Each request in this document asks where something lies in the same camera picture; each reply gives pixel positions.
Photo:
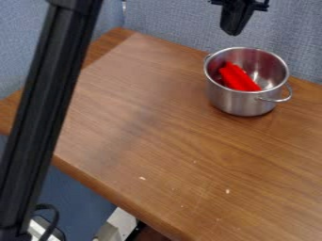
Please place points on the dark vertical bar at left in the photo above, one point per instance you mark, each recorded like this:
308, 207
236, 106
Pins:
61, 51

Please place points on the white box below table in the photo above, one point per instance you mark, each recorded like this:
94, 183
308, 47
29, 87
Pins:
38, 227

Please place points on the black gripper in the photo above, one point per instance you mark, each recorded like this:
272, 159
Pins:
237, 12

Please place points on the metal pot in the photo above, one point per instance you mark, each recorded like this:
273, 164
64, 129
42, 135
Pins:
269, 71

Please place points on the white table bracket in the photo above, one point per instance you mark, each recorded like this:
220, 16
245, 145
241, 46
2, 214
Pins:
118, 227

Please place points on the red star-shaped block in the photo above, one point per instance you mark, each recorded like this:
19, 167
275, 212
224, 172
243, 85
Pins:
237, 79

